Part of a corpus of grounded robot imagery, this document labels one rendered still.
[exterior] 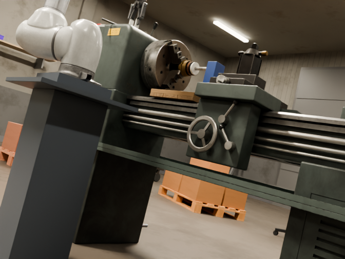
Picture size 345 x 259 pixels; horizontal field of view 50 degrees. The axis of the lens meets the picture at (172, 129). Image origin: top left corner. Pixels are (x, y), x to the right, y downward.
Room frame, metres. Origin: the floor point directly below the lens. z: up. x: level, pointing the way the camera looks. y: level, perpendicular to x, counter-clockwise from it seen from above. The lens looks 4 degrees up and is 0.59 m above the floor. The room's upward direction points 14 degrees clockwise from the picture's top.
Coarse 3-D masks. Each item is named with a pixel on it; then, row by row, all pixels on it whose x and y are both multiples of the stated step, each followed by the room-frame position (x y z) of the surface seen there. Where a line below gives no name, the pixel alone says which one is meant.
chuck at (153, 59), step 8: (168, 40) 2.09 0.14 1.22; (176, 40) 2.10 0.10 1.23; (152, 48) 2.06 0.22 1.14; (160, 48) 2.02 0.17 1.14; (184, 48) 2.16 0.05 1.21; (152, 56) 2.04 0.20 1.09; (160, 56) 2.03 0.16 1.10; (168, 56) 2.07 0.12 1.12; (184, 56) 2.17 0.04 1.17; (144, 64) 2.07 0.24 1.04; (152, 64) 2.03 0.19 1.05; (160, 64) 2.04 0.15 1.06; (168, 64) 2.09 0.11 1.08; (176, 64) 2.17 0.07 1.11; (152, 72) 2.04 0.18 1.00; (160, 72) 2.05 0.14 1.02; (168, 72) 2.10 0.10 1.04; (152, 80) 2.07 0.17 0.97; (160, 80) 2.06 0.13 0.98; (184, 80) 2.20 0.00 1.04; (168, 88) 2.12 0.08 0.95; (176, 88) 2.17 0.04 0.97; (184, 88) 2.22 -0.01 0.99
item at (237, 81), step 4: (212, 80) 1.64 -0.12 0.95; (232, 80) 1.57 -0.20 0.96; (236, 80) 1.55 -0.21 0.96; (240, 80) 1.54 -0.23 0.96; (244, 80) 1.53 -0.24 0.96; (240, 84) 1.54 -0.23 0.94; (244, 84) 1.53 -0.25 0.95; (248, 84) 1.56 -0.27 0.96; (252, 84) 1.58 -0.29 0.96; (284, 104) 1.82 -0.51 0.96; (284, 108) 1.82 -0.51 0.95
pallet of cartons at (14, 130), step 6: (12, 126) 4.65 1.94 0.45; (18, 126) 4.54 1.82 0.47; (6, 132) 4.74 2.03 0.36; (12, 132) 4.62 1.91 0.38; (18, 132) 4.51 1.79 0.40; (6, 138) 4.71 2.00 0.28; (12, 138) 4.59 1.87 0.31; (18, 138) 4.48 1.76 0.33; (6, 144) 4.68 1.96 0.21; (12, 144) 4.56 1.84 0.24; (0, 150) 4.73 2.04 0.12; (6, 150) 4.59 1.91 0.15; (12, 150) 4.53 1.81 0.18; (0, 156) 4.71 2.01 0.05; (6, 156) 4.76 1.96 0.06; (12, 156) 4.42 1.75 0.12
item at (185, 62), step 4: (184, 60) 2.05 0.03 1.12; (180, 64) 2.06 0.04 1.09; (184, 64) 2.02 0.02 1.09; (188, 64) 2.01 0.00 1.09; (180, 68) 2.04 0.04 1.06; (184, 68) 2.02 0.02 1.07; (188, 68) 2.01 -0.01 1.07; (184, 72) 2.04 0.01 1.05; (188, 72) 2.02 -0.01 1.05; (184, 76) 2.07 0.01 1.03
